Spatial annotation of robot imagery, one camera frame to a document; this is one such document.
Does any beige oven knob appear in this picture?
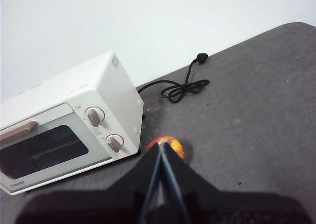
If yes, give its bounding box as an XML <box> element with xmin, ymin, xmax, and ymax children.
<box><xmin>85</xmin><ymin>107</ymin><xmax>106</xmax><ymax>128</ymax></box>
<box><xmin>105</xmin><ymin>134</ymin><xmax>125</xmax><ymax>152</ymax></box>

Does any glass oven door beige handle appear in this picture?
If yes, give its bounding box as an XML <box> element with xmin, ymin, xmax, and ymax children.
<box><xmin>0</xmin><ymin>102</ymin><xmax>112</xmax><ymax>194</ymax></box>

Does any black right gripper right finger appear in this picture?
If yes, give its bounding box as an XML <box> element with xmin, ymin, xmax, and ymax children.
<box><xmin>162</xmin><ymin>142</ymin><xmax>312</xmax><ymax>224</ymax></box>

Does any red yellow apple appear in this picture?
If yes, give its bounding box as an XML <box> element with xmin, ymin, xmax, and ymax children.
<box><xmin>145</xmin><ymin>134</ymin><xmax>186</xmax><ymax>160</ymax></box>

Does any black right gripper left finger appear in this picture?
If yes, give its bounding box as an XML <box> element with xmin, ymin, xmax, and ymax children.
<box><xmin>14</xmin><ymin>142</ymin><xmax>163</xmax><ymax>224</ymax></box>

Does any black oven power cable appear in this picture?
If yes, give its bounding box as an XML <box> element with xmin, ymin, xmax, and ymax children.
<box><xmin>137</xmin><ymin>52</ymin><xmax>210</xmax><ymax>104</ymax></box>

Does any cream toaster oven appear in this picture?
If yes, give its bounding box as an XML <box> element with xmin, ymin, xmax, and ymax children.
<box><xmin>0</xmin><ymin>51</ymin><xmax>144</xmax><ymax>195</ymax></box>

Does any metal oven wire rack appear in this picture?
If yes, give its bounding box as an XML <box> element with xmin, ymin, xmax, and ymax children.
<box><xmin>29</xmin><ymin>141</ymin><xmax>86</xmax><ymax>162</ymax></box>

